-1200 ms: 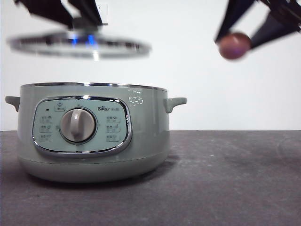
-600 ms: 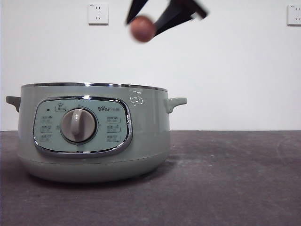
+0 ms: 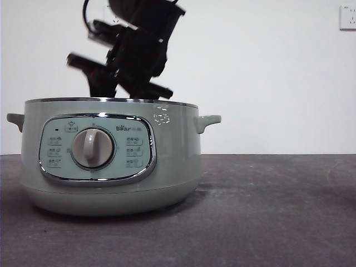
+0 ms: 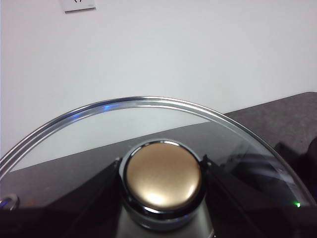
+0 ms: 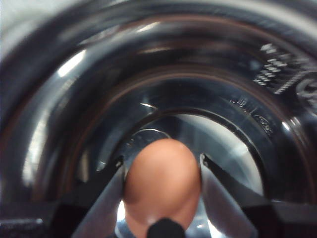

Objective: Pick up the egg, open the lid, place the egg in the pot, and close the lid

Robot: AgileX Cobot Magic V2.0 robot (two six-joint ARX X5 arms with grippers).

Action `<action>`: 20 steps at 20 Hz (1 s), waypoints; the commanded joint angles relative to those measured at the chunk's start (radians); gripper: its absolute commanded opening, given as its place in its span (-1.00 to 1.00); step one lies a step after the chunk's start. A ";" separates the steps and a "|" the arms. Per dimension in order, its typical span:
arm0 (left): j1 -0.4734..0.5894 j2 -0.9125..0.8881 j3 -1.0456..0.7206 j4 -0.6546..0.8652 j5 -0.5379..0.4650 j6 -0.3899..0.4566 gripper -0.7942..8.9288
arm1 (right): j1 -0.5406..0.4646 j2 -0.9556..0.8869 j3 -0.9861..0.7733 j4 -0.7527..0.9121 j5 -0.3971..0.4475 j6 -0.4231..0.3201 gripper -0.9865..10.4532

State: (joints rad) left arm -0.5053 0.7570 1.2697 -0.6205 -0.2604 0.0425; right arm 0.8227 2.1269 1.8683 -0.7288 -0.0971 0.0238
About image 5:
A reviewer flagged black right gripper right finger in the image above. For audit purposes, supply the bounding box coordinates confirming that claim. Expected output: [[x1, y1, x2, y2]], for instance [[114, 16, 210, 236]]
[[197, 153, 317, 238]]

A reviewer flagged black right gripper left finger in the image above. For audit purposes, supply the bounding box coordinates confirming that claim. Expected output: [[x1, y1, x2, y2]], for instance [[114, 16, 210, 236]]
[[0, 155, 127, 238]]

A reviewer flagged glass lid with green knob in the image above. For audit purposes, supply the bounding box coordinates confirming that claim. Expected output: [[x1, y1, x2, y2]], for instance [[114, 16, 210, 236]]
[[0, 0, 317, 238]]

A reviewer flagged brown egg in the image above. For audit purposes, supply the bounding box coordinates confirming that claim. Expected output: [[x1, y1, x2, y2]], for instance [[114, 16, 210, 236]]
[[123, 138, 203, 234]]

